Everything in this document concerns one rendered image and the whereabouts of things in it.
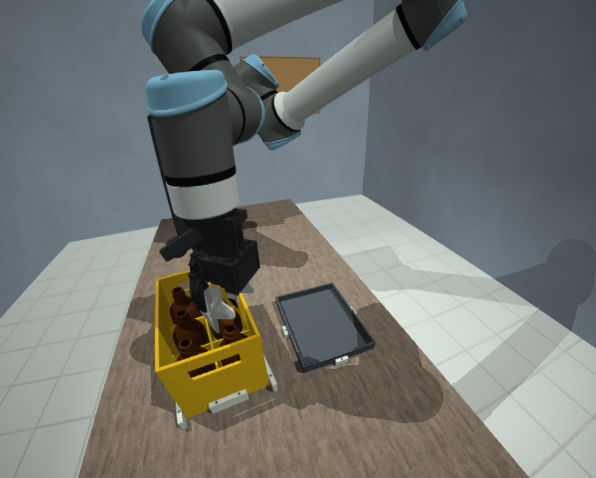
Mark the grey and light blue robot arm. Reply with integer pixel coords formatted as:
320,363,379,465
141,0,467,220

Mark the yellow bottle crate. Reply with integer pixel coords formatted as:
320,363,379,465
155,270,270,418

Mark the brown glass bottle with blue label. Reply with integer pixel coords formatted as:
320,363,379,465
219,324,248,366

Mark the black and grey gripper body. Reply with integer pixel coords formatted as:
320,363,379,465
184,208,260,296

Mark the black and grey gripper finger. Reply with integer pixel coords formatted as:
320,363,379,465
188,267,236,333
227,284,254,308

